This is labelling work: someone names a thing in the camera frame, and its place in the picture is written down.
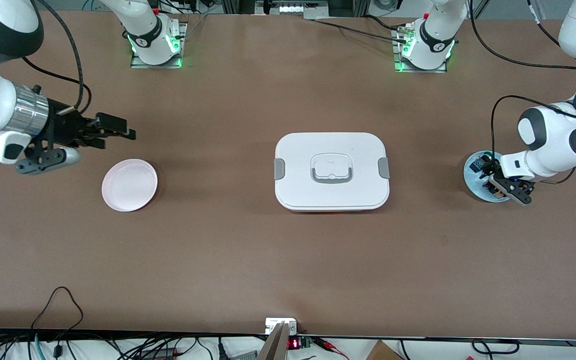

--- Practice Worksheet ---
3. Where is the black green button switch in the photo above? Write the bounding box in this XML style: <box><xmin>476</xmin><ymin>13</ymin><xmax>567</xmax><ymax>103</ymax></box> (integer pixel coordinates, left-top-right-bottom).
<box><xmin>470</xmin><ymin>155</ymin><xmax>492</xmax><ymax>174</ymax></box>

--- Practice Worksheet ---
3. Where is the brown cardboard box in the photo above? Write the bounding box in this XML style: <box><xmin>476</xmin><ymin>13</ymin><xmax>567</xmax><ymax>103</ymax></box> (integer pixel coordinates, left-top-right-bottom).
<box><xmin>365</xmin><ymin>340</ymin><xmax>405</xmax><ymax>360</ymax></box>

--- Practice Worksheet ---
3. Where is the white lidded lunch box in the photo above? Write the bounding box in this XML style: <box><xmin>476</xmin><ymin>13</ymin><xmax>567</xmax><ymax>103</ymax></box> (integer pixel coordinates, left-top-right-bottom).
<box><xmin>274</xmin><ymin>132</ymin><xmax>391</xmax><ymax>213</ymax></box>

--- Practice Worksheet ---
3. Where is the grey aluminium bar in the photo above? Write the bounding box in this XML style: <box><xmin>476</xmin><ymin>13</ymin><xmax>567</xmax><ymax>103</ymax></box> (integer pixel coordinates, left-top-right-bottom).
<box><xmin>257</xmin><ymin>322</ymin><xmax>290</xmax><ymax>360</ymax></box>

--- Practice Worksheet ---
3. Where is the pink round plate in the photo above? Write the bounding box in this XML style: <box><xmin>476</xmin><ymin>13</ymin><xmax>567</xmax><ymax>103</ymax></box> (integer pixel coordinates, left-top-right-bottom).
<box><xmin>101</xmin><ymin>158</ymin><xmax>159</xmax><ymax>213</ymax></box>

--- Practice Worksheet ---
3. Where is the light blue round plate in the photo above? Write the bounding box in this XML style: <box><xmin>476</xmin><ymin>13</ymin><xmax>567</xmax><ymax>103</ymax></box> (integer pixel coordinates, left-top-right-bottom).
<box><xmin>463</xmin><ymin>151</ymin><xmax>515</xmax><ymax>203</ymax></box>

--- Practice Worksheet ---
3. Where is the small white metal bracket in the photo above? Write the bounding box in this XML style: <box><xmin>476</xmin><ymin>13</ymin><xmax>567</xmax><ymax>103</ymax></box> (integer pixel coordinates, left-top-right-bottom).
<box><xmin>265</xmin><ymin>317</ymin><xmax>299</xmax><ymax>335</ymax></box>

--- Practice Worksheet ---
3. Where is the thin black looped cable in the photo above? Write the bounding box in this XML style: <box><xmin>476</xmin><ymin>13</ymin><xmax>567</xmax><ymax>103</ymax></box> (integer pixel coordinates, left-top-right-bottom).
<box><xmin>30</xmin><ymin>286</ymin><xmax>85</xmax><ymax>334</ymax></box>

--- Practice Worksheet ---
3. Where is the black power adapter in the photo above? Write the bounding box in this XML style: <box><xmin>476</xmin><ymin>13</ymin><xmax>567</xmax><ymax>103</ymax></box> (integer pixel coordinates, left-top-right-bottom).
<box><xmin>142</xmin><ymin>347</ymin><xmax>180</xmax><ymax>360</ymax></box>

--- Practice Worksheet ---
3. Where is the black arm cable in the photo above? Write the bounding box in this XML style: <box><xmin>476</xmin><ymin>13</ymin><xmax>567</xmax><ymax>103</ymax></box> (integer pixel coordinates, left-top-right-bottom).
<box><xmin>22</xmin><ymin>0</ymin><xmax>93</xmax><ymax>114</ymax></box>
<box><xmin>469</xmin><ymin>0</ymin><xmax>576</xmax><ymax>186</ymax></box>

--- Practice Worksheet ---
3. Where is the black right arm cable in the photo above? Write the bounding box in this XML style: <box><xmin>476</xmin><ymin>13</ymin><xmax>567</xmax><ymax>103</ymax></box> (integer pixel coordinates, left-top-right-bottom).
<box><xmin>22</xmin><ymin>0</ymin><xmax>93</xmax><ymax>114</ymax></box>

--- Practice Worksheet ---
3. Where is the red clip lead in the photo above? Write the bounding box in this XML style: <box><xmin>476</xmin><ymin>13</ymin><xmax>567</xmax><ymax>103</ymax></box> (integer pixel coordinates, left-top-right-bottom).
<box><xmin>313</xmin><ymin>337</ymin><xmax>351</xmax><ymax>360</ymax></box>

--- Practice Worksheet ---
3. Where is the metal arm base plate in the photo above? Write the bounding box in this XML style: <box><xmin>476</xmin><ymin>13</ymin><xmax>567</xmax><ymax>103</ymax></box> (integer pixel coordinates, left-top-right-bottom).
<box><xmin>392</xmin><ymin>27</ymin><xmax>448</xmax><ymax>74</ymax></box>
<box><xmin>130</xmin><ymin>22</ymin><xmax>188</xmax><ymax>69</ymax></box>

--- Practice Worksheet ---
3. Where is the black cable across table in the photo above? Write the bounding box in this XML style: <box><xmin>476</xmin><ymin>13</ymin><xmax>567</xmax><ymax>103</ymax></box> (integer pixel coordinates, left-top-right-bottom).
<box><xmin>310</xmin><ymin>18</ymin><xmax>411</xmax><ymax>45</ymax></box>

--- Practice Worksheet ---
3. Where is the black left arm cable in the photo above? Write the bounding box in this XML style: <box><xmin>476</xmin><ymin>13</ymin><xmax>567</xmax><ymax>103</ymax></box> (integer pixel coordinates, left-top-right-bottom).
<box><xmin>469</xmin><ymin>0</ymin><xmax>576</xmax><ymax>186</ymax></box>

